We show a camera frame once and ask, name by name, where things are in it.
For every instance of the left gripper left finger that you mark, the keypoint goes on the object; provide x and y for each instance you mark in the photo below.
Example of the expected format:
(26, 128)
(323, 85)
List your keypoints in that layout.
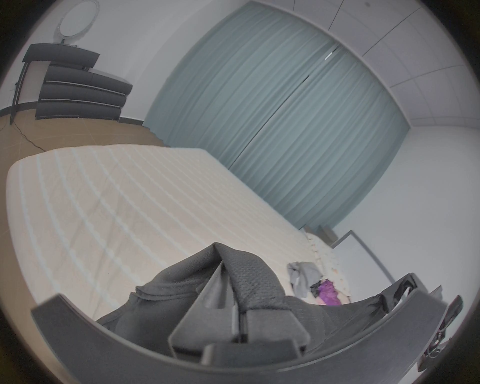
(215, 303)

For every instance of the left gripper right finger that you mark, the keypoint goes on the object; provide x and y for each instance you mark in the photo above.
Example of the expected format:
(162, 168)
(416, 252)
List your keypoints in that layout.
(273, 326)

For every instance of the bed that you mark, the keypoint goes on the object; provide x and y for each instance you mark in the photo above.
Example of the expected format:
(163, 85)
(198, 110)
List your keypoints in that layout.
(131, 210)

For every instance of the black glossy garment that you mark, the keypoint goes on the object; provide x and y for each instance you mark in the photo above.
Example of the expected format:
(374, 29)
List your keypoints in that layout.
(315, 288)

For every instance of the grey garment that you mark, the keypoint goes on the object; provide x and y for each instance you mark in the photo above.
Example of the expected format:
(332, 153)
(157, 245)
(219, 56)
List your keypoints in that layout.
(304, 275)

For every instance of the purple garment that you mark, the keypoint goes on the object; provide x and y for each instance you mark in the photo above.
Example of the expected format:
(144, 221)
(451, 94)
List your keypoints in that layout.
(330, 294)

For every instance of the white printed pillow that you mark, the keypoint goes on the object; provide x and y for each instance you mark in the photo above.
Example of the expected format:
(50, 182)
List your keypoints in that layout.
(330, 258)

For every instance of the blue-green curtain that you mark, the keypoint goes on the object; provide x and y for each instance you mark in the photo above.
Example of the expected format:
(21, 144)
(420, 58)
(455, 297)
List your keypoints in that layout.
(232, 82)
(337, 150)

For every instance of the black chest of drawers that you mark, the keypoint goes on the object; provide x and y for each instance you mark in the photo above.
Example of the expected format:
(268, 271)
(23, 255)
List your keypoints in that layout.
(82, 93)

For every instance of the black dressing table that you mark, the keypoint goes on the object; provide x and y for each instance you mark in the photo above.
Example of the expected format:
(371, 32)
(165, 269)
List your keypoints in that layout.
(60, 54)

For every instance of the round white mirror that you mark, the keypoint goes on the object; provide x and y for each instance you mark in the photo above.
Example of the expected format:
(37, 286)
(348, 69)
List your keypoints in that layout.
(77, 18)

